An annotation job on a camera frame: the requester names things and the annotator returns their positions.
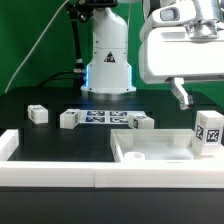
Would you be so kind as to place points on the white U-shaped fence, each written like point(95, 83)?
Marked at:
point(154, 174)

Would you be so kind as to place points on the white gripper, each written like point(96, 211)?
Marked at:
point(168, 52)

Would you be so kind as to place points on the white square table top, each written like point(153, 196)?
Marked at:
point(143, 145)

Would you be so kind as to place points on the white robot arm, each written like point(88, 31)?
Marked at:
point(109, 75)

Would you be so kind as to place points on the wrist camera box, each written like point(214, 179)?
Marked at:
point(169, 16)

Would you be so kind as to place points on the blue marker tag sheet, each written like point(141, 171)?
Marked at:
point(104, 116)

